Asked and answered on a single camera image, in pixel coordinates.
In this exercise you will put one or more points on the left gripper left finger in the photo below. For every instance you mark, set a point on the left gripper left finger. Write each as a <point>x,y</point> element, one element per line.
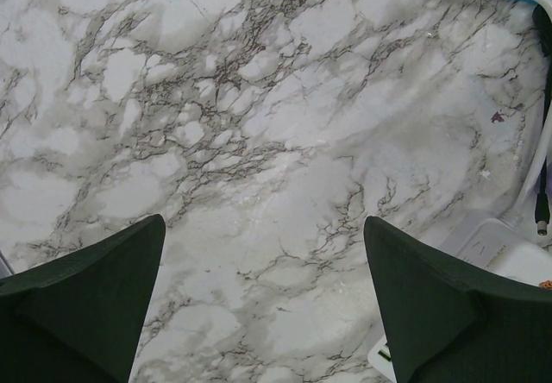
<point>79,318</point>

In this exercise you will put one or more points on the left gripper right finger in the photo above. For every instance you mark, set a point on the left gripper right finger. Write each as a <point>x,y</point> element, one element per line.
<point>457,314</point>

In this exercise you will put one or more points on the white power strip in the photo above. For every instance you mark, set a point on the white power strip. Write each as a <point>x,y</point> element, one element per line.
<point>487,245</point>

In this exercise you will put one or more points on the black charger with cable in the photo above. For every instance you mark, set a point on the black charger with cable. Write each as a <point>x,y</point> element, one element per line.
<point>542,24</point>

